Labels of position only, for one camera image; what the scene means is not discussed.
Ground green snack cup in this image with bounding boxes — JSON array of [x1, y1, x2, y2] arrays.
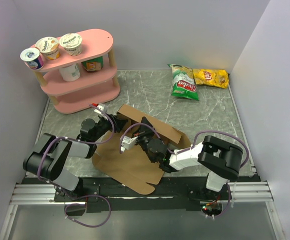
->
[[81, 56, 103, 72]]

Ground white Chobani yogurt cup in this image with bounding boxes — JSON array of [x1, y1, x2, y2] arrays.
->
[[59, 33, 82, 56]]

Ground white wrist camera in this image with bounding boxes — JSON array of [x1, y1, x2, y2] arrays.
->
[[120, 136, 138, 154], [90, 103, 108, 116]]

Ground green Chuba chips bag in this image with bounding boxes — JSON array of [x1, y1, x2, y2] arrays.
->
[[168, 64, 199, 101]]

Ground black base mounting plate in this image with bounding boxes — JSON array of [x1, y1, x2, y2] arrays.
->
[[22, 174, 260, 217]]

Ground pink three-tier shelf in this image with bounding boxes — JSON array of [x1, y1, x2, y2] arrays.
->
[[33, 29, 120, 114]]

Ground brown cardboard box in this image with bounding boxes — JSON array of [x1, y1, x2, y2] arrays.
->
[[91, 104, 191, 195]]

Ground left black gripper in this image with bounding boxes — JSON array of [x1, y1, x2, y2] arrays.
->
[[92, 113, 128, 142]]

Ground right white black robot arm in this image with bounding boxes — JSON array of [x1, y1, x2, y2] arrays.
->
[[121, 117, 249, 200]]

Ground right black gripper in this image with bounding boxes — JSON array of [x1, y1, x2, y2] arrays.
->
[[132, 116, 156, 155]]

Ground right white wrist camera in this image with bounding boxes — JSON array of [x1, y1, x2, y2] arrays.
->
[[120, 136, 138, 154]]

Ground orange Chobani yogurt cup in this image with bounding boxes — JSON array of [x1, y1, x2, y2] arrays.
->
[[35, 36, 60, 60]]

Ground white plastic cup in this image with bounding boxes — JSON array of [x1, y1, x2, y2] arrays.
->
[[59, 63, 80, 82]]

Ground blue white yogurt cup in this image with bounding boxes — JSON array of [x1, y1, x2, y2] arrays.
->
[[20, 47, 43, 70]]

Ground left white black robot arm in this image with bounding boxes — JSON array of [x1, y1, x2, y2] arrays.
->
[[22, 114, 127, 201]]

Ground yellow Lays chips bag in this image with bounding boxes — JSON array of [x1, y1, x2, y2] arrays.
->
[[193, 68, 229, 89]]

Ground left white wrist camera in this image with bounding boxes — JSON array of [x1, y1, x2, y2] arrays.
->
[[90, 103, 108, 116]]

